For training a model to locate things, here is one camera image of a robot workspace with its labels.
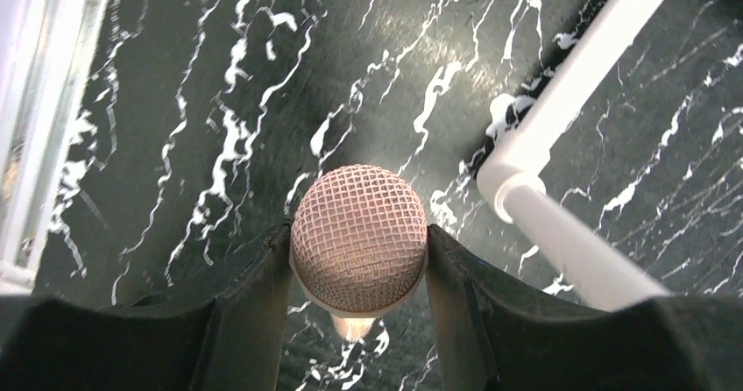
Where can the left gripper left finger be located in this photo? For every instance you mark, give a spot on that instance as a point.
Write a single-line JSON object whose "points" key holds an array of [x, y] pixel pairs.
{"points": [[220, 329]]}

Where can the white PVC pipe frame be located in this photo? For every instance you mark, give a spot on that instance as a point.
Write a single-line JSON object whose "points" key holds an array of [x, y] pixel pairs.
{"points": [[653, 162]]}

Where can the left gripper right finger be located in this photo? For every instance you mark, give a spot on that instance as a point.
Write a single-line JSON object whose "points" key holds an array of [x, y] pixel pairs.
{"points": [[495, 332]]}

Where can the pink microphone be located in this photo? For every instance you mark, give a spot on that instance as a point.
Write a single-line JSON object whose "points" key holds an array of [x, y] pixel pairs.
{"points": [[359, 245]]}

